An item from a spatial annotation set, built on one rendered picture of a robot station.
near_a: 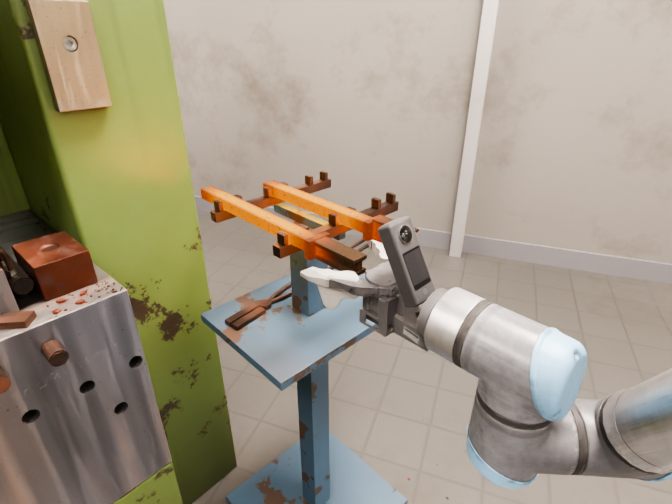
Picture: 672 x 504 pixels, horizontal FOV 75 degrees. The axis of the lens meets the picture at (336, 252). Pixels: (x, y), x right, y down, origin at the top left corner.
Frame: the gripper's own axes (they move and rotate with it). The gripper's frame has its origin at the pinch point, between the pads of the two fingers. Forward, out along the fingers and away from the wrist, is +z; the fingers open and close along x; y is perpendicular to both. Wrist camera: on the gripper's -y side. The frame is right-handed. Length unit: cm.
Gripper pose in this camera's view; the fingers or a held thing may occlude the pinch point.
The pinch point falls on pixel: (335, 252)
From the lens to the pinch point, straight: 69.0
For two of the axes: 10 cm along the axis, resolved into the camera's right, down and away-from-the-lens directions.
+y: 0.0, 8.9, 4.6
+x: 7.2, -3.2, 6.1
